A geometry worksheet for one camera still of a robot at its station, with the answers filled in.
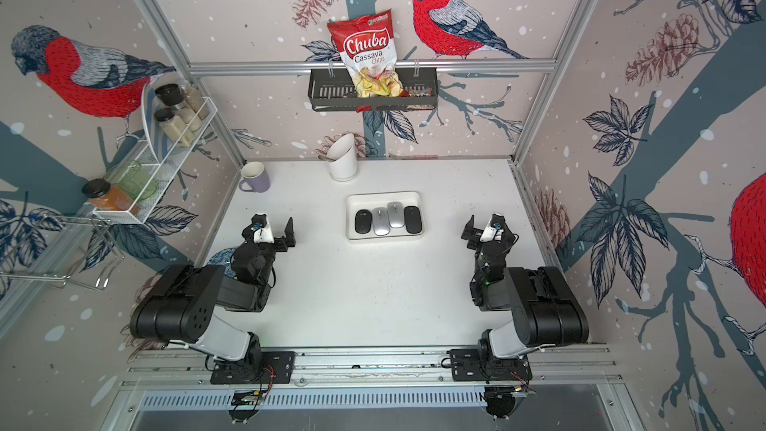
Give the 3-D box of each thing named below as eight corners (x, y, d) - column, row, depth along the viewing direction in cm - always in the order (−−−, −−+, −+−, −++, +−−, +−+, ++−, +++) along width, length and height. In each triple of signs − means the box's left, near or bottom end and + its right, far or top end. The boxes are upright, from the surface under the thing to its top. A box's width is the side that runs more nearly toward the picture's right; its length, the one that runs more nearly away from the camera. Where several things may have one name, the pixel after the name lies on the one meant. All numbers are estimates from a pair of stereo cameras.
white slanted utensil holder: (331, 182, 115) (324, 158, 105) (335, 158, 124) (330, 133, 114) (356, 182, 115) (352, 157, 105) (359, 158, 124) (355, 133, 114)
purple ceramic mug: (245, 197, 111) (235, 182, 104) (254, 176, 118) (245, 160, 111) (267, 197, 111) (259, 182, 104) (274, 176, 118) (267, 160, 111)
